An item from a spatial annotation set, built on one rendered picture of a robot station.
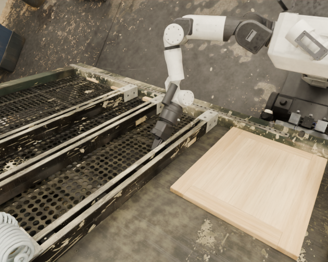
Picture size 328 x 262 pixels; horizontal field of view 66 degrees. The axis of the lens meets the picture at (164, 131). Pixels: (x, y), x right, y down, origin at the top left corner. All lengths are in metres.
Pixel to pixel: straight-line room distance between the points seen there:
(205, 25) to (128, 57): 2.14
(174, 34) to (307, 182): 0.76
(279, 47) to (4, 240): 0.94
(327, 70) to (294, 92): 1.19
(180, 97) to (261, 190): 0.47
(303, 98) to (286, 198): 1.23
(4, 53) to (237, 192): 4.16
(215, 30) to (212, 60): 1.58
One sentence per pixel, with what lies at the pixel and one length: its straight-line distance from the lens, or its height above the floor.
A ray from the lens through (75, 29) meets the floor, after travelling 3.98.
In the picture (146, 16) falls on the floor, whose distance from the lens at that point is 3.27.
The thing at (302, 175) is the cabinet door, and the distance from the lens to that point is 1.15.
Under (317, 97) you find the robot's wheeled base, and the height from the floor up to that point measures 0.17.
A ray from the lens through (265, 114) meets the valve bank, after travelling 1.46.
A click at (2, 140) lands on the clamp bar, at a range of 1.24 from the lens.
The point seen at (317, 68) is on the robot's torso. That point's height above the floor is 1.30.
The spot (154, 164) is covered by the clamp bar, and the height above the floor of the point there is 1.35.
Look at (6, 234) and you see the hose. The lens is 0.63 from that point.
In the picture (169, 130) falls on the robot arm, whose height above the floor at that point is 1.23.
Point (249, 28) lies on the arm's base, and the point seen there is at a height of 1.37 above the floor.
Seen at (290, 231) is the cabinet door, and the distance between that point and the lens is 0.91.
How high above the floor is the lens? 2.18
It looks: 60 degrees down
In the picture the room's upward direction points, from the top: 63 degrees counter-clockwise
